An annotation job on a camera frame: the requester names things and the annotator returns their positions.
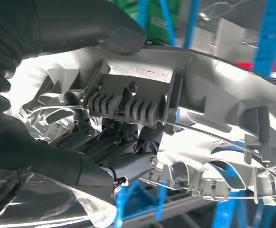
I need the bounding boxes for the red barrier belt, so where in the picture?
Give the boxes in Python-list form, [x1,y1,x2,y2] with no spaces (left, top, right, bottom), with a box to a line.
[234,61,276,73]

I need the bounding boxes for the blue metal shelf rack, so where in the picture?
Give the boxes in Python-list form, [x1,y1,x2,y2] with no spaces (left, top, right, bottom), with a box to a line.
[114,0,276,228]

